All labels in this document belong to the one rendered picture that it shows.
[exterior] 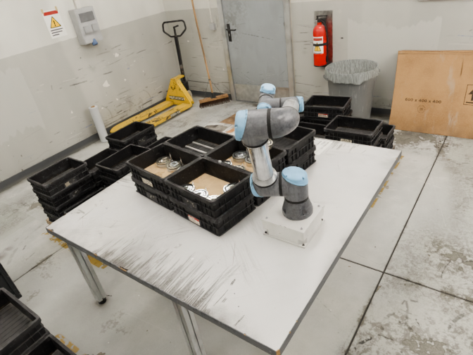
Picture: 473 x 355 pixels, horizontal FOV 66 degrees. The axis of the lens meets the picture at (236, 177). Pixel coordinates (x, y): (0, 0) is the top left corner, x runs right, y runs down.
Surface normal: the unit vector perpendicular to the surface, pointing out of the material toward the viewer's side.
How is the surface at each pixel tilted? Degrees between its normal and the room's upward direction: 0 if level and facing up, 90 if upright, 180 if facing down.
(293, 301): 0
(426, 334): 0
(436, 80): 80
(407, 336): 0
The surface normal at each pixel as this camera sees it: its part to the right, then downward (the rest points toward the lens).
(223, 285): -0.14, -0.84
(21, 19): 0.81, 0.20
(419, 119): -0.58, 0.23
